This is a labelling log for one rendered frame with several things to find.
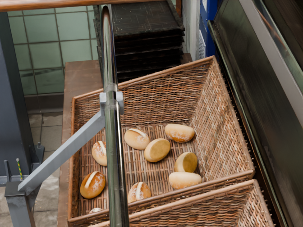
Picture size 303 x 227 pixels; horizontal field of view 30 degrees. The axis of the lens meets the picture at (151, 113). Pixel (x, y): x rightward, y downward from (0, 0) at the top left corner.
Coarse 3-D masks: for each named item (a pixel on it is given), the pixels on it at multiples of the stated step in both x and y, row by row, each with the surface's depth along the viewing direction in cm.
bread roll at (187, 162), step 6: (180, 156) 172; (186, 156) 172; (192, 156) 174; (180, 162) 170; (186, 162) 171; (192, 162) 173; (174, 168) 172; (180, 168) 170; (186, 168) 170; (192, 168) 172
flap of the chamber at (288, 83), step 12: (240, 0) 87; (276, 0) 85; (288, 0) 86; (300, 0) 87; (252, 12) 82; (288, 12) 82; (300, 12) 83; (252, 24) 81; (264, 24) 77; (288, 24) 78; (300, 24) 79; (264, 36) 76; (300, 36) 76; (264, 48) 76; (276, 48) 72; (276, 60) 71; (276, 72) 71; (288, 72) 68; (288, 84) 67; (288, 96) 67; (300, 96) 64; (300, 108) 63; (300, 120) 63
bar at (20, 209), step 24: (120, 96) 108; (96, 120) 110; (120, 120) 103; (72, 144) 113; (120, 144) 97; (48, 168) 117; (120, 168) 92; (24, 192) 119; (120, 192) 87; (24, 216) 123; (120, 216) 83
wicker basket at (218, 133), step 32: (192, 64) 181; (96, 96) 185; (128, 96) 186; (160, 96) 187; (224, 96) 165; (128, 128) 194; (160, 128) 194; (224, 128) 160; (160, 160) 180; (224, 160) 159; (128, 192) 169; (160, 192) 169; (192, 192) 139
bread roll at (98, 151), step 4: (96, 144) 180; (100, 144) 179; (104, 144) 179; (92, 148) 181; (96, 148) 179; (100, 148) 178; (104, 148) 178; (92, 152) 180; (96, 152) 178; (100, 152) 177; (104, 152) 177; (96, 156) 178; (100, 156) 177; (104, 156) 177; (96, 160) 178; (100, 160) 177; (104, 160) 177; (100, 164) 179; (104, 164) 177
